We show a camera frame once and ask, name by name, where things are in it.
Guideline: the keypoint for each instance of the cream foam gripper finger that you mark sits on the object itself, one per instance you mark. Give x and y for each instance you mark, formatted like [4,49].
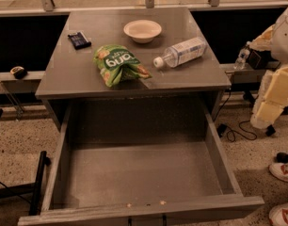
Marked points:
[272,98]

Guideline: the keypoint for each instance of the green rice chip bag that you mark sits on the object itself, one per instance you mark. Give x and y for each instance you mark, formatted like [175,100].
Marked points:
[116,63]

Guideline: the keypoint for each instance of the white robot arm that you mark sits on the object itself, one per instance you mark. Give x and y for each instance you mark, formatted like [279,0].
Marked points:
[274,39]

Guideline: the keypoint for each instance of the open grey top drawer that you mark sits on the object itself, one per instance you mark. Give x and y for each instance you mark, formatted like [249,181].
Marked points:
[151,161]

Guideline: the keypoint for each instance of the small black box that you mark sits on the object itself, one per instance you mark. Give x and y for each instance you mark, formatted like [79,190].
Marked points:
[258,60]

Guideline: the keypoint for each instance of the small background water bottle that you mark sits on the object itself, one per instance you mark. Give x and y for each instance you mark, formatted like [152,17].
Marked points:
[242,57]

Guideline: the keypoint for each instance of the upper white red sneaker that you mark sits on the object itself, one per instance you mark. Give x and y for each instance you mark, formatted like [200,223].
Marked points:
[280,171]

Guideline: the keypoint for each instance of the white red sneaker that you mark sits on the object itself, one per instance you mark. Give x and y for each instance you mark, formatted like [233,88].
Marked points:
[278,215]
[280,171]

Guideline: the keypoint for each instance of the clear plastic water bottle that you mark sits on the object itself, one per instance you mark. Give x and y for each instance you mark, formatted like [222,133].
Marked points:
[181,53]

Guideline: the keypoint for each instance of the lower white red sneaker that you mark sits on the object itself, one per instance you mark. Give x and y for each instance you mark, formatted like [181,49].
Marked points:
[278,215]

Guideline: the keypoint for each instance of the grey cabinet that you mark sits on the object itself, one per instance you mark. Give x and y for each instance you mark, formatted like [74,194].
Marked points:
[72,75]

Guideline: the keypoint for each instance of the white bowl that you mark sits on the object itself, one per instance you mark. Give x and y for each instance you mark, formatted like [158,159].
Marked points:
[142,31]

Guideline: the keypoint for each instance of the dark blue snack packet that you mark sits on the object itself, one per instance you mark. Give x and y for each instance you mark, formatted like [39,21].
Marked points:
[79,40]

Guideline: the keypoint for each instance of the black and yellow tape measure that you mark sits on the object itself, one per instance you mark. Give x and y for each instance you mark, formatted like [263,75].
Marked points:
[18,72]

